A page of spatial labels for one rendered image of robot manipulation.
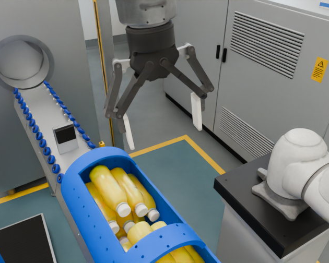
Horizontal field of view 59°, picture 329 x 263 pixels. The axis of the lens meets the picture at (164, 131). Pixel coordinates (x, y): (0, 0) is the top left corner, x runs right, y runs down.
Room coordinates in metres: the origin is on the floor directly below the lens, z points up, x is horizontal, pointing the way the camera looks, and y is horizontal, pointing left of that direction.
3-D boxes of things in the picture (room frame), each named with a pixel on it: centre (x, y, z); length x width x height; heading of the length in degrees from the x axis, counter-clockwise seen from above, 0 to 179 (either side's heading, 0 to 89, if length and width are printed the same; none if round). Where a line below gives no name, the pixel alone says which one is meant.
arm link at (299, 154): (0.73, -0.44, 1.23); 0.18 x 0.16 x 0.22; 27
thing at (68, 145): (1.16, 0.49, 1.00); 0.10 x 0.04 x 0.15; 123
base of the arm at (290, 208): (0.76, -0.43, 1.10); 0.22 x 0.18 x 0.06; 35
